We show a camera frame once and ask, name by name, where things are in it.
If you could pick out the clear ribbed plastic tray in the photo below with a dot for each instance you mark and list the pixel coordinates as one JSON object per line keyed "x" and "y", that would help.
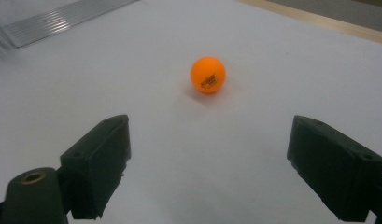
{"x": 54, "y": 21}

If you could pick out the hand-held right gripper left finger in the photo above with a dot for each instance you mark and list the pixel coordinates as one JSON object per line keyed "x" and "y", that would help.
{"x": 98, "y": 161}

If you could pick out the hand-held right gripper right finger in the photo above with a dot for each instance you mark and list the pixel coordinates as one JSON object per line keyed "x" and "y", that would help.
{"x": 332, "y": 168}

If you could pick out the white table cover sheet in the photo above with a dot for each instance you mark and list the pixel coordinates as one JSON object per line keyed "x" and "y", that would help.
{"x": 210, "y": 149}

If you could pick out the wooden table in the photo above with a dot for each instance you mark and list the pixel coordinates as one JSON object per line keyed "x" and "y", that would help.
{"x": 335, "y": 25}

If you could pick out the orange table tennis ball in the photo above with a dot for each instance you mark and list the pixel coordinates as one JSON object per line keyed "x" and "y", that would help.
{"x": 208, "y": 74}

